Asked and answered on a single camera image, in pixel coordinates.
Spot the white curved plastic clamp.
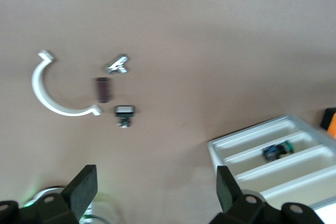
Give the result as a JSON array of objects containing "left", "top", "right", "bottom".
[{"left": 30, "top": 49, "right": 103, "bottom": 116}]

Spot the white drawer cabinet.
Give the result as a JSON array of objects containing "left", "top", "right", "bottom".
[{"left": 207, "top": 114, "right": 336, "bottom": 224}]

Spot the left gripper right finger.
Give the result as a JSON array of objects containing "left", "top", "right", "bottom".
[{"left": 212, "top": 166, "right": 326, "bottom": 224}]

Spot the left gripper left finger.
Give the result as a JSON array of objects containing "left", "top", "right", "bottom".
[{"left": 0, "top": 165, "right": 98, "bottom": 224}]

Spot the square white push button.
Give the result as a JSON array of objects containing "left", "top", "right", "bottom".
[{"left": 114, "top": 105, "right": 137, "bottom": 128}]

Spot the orange button enclosure box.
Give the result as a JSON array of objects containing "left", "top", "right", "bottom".
[{"left": 320, "top": 107, "right": 336, "bottom": 138}]

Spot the white plastic drawer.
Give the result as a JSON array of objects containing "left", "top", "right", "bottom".
[
  {"left": 233, "top": 146, "right": 336, "bottom": 196},
  {"left": 224, "top": 132, "right": 333, "bottom": 175},
  {"left": 214, "top": 119, "right": 312, "bottom": 156}
]

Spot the green push button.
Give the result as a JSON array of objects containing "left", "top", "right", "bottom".
[{"left": 262, "top": 141, "right": 293, "bottom": 161}]

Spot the dark brown ribbed block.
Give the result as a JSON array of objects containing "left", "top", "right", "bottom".
[{"left": 94, "top": 77, "right": 112, "bottom": 103}]

